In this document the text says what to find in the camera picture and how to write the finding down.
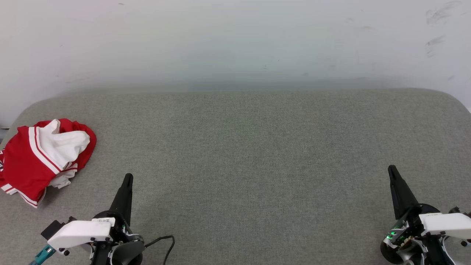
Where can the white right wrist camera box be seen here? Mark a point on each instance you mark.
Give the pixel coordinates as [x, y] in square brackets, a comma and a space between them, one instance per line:
[445, 223]

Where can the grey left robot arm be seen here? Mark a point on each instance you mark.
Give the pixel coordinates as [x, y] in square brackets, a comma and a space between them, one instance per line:
[128, 253]

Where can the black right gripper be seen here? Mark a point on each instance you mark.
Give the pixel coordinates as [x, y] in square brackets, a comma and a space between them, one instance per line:
[404, 229]

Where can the red and white garment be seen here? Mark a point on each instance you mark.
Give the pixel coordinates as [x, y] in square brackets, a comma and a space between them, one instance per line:
[22, 165]

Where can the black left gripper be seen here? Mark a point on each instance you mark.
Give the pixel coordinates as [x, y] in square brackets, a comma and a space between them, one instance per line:
[120, 231]

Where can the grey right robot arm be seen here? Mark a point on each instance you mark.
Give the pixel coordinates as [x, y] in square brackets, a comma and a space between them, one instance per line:
[409, 255]

